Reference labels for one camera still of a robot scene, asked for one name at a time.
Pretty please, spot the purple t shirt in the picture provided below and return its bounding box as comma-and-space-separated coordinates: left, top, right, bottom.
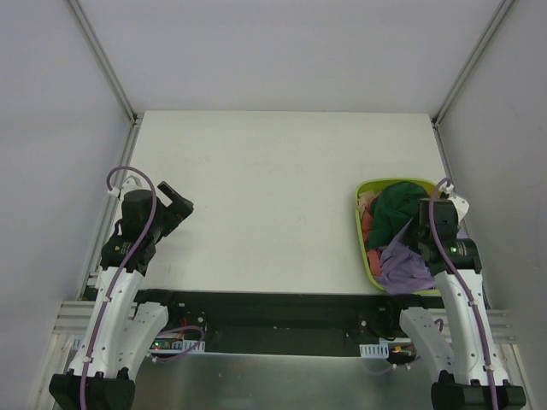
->
375, 221, 471, 296

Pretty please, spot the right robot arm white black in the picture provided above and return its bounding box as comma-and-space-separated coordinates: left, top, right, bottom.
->
385, 198, 526, 409

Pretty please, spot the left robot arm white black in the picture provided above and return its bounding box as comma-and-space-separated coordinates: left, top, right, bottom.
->
49, 182, 193, 409

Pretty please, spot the dark green t shirt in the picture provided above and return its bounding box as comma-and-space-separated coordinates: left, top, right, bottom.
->
368, 181, 429, 249

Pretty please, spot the red pink t shirt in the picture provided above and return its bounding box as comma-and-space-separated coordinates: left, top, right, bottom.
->
361, 210, 382, 277

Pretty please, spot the light pink t shirt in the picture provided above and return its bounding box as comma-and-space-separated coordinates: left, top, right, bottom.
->
356, 190, 377, 217

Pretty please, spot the lime green plastic basket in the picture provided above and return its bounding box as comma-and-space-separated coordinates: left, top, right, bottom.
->
354, 178, 435, 294

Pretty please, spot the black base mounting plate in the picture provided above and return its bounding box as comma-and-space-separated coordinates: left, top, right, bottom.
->
135, 290, 444, 357

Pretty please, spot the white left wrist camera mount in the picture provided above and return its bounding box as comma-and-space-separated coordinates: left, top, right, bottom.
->
109, 175, 144, 201

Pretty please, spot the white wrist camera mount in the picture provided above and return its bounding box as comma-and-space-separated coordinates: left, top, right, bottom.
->
439, 183, 470, 224
109, 175, 144, 201

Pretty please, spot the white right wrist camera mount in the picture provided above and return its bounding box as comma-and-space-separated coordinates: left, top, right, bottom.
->
439, 183, 470, 224

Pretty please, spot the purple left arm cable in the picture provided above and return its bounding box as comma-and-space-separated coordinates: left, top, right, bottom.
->
79, 165, 157, 410

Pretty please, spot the left aluminium frame post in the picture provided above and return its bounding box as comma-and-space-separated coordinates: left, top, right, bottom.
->
65, 0, 139, 124

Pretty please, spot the aluminium frame post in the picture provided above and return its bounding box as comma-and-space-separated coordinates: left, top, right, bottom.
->
65, 0, 139, 124
432, 0, 518, 129

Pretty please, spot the right white slotted cable duct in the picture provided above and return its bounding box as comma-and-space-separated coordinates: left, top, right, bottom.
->
359, 343, 390, 360

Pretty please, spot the white slotted cable duct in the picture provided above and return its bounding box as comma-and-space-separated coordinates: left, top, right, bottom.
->
68, 335, 207, 355
359, 343, 390, 360

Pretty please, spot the aluminium front rail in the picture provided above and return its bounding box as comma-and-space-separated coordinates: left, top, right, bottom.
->
53, 298, 142, 335

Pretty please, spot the left white slotted cable duct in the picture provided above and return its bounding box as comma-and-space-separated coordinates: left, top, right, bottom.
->
68, 335, 207, 355

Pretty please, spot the right aluminium frame post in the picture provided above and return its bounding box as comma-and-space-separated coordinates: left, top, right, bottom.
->
432, 0, 518, 129

